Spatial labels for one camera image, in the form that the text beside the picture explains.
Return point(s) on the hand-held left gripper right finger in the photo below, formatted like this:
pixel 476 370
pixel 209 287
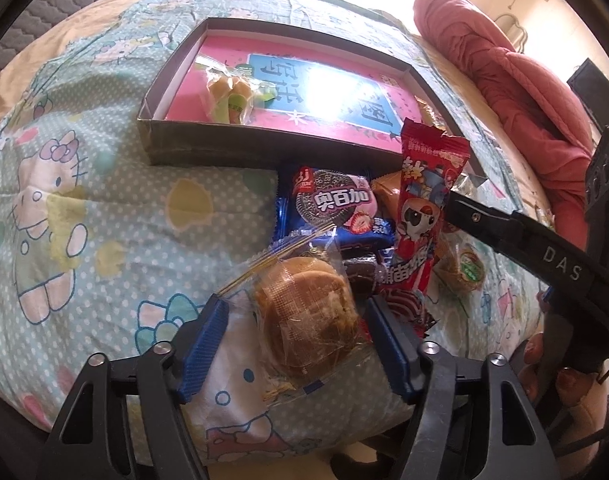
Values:
pixel 389 350

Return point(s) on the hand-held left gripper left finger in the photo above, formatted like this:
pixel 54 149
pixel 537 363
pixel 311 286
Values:
pixel 204 347

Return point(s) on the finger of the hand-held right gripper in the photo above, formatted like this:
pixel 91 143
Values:
pixel 504 232

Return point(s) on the green label round pastry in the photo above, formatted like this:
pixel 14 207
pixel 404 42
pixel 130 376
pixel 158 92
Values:
pixel 467 270

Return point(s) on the red cartoon snack packet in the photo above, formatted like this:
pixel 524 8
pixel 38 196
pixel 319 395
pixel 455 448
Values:
pixel 424 220

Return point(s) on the round brown pastry clear wrapper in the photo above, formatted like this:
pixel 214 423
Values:
pixel 304 315

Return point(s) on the orange snack packet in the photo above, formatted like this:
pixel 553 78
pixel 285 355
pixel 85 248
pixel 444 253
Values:
pixel 387 195

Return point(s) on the blue cookie packet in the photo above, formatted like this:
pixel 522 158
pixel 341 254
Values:
pixel 324 205

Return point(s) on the shallow cardboard box pink bottom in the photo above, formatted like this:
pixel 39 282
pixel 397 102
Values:
pixel 264 147

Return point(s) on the person's right hand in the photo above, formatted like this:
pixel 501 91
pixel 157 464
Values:
pixel 579 410

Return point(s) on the brown chocolate bar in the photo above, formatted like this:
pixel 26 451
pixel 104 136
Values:
pixel 359 272

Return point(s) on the black device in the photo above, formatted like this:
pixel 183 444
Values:
pixel 586 87

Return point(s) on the cartoon cat printed blanket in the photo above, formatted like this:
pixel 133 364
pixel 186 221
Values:
pixel 109 220

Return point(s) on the red quilt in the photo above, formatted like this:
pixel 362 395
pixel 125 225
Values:
pixel 484 60

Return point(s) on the yellow pastry in clear packet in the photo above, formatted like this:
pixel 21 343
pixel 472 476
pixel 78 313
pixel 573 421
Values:
pixel 229 92

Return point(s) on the grey quilted headboard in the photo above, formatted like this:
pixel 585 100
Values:
pixel 34 5

